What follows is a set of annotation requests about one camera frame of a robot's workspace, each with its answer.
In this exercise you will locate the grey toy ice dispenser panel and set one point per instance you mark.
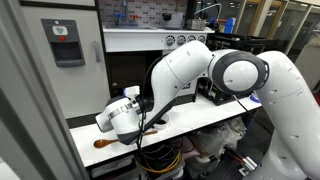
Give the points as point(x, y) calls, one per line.
point(63, 43)

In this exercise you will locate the toy sink faucet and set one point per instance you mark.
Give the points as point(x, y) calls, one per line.
point(125, 16)

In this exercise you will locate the dark coffee beans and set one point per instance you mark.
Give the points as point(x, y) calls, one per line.
point(161, 122)

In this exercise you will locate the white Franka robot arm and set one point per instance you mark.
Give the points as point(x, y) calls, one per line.
point(286, 100)

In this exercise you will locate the grey stove knob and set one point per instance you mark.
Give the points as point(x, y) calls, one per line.
point(201, 38)
point(181, 40)
point(191, 38)
point(170, 40)

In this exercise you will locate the white toy kitchen unit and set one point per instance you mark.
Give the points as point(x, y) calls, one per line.
point(80, 83)

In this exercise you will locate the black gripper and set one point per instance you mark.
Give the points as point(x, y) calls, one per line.
point(147, 105)

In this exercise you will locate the silver metal bracket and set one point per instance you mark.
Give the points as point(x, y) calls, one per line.
point(248, 165)

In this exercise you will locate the white curved tube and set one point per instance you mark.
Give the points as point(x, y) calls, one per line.
point(206, 6)

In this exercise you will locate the grey toy pot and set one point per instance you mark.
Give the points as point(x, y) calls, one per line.
point(172, 20)

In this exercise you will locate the wooden spoon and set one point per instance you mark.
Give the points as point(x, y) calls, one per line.
point(101, 143)

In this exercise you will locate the blue toy appliance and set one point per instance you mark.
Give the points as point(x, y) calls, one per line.
point(228, 25)

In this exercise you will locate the grey aluminium post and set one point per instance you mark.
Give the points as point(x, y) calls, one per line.
point(30, 116)

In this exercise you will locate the clear plastic bag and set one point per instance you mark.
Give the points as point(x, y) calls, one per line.
point(216, 135)

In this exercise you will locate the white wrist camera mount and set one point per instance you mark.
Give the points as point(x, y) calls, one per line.
point(132, 92)

